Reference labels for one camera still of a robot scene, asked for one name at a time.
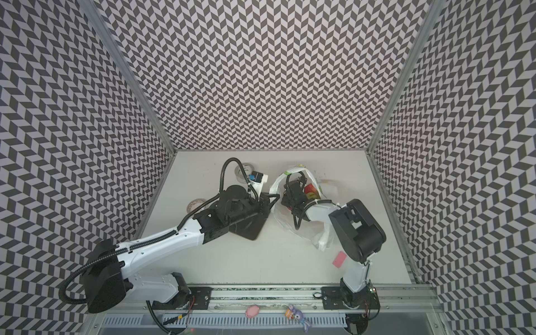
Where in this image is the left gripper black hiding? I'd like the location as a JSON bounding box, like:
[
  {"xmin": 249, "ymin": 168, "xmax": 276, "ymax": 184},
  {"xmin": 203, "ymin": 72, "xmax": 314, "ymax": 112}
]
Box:
[{"xmin": 228, "ymin": 192, "xmax": 281, "ymax": 228}]

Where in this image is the white plastic bag lemon print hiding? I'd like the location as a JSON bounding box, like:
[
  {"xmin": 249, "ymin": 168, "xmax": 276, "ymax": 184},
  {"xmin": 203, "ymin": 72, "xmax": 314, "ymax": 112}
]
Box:
[{"xmin": 269, "ymin": 165, "xmax": 340, "ymax": 251}]

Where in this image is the fake red apple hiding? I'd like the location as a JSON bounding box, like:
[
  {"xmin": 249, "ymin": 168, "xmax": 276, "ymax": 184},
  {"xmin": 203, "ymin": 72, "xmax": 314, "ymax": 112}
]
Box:
[{"xmin": 304, "ymin": 184, "xmax": 322, "ymax": 200}]

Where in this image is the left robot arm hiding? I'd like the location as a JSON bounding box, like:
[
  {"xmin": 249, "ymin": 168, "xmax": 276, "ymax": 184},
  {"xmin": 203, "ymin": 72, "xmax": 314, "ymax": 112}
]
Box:
[{"xmin": 59, "ymin": 157, "xmax": 280, "ymax": 314}]

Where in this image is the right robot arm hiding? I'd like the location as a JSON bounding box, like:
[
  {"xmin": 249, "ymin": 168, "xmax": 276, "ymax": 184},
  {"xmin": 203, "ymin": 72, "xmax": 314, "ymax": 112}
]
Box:
[{"xmin": 281, "ymin": 170, "xmax": 387, "ymax": 309}]

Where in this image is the clear tape roll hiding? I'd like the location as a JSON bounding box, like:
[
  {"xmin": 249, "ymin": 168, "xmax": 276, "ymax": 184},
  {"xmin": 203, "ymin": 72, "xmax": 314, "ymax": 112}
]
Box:
[{"xmin": 234, "ymin": 163, "xmax": 255, "ymax": 184}]

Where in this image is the black square tray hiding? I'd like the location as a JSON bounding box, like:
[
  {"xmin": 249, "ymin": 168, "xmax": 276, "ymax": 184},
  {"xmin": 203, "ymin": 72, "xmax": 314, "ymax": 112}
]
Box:
[{"xmin": 230, "ymin": 212, "xmax": 269, "ymax": 241}]

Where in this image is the pink sticky note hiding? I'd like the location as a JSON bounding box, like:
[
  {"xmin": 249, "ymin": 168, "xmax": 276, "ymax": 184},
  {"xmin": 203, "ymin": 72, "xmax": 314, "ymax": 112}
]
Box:
[{"xmin": 332, "ymin": 251, "xmax": 348, "ymax": 269}]

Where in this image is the beige tape roll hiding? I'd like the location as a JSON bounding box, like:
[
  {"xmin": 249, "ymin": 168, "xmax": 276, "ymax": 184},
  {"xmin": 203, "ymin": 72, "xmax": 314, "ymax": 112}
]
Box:
[{"xmin": 186, "ymin": 198, "xmax": 206, "ymax": 214}]

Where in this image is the purple toy figure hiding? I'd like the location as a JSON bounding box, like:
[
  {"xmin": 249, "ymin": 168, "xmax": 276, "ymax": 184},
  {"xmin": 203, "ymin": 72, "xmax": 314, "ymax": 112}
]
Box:
[{"xmin": 285, "ymin": 305, "xmax": 311, "ymax": 333}]

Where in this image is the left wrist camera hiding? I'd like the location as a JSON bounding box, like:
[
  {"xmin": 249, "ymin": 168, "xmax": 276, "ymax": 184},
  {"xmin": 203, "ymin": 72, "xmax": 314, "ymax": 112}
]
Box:
[{"xmin": 249, "ymin": 171, "xmax": 269, "ymax": 195}]

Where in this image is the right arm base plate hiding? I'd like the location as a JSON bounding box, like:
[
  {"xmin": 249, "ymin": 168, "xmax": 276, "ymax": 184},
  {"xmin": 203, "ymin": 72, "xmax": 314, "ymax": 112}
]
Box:
[{"xmin": 320, "ymin": 286, "xmax": 381, "ymax": 311}]

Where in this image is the pink toy on rail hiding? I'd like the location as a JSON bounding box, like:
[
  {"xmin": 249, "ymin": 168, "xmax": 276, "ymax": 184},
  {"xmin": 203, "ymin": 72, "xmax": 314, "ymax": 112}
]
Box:
[{"xmin": 245, "ymin": 305, "xmax": 260, "ymax": 319}]

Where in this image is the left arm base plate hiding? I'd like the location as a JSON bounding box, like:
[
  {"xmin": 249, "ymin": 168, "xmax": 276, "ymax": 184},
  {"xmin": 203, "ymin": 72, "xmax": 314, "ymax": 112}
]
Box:
[{"xmin": 152, "ymin": 286, "xmax": 213, "ymax": 311}]

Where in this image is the aluminium front rail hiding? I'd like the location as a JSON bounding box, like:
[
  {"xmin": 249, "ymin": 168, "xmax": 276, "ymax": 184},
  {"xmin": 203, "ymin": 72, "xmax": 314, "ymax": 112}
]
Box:
[{"xmin": 89, "ymin": 283, "xmax": 441, "ymax": 315}]

